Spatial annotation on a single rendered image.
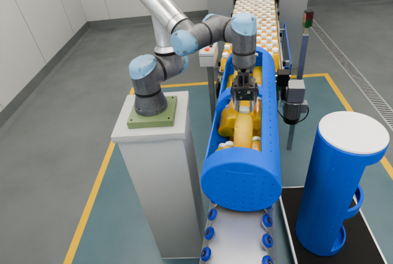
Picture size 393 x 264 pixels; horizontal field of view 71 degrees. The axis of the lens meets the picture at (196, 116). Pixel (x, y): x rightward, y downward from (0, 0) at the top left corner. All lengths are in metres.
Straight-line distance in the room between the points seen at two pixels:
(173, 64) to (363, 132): 0.87
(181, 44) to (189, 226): 1.20
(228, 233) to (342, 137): 0.64
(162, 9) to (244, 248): 0.84
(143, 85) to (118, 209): 1.47
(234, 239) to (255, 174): 0.28
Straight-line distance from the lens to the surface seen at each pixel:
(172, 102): 1.29
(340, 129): 1.39
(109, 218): 2.43
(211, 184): 1.02
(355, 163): 1.34
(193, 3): 5.86
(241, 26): 0.84
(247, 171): 0.95
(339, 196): 1.51
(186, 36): 0.82
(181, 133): 1.16
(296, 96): 1.99
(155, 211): 1.64
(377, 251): 2.13
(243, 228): 1.13
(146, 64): 1.14
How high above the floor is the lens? 1.91
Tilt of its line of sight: 38 degrees down
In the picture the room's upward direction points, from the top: 8 degrees counter-clockwise
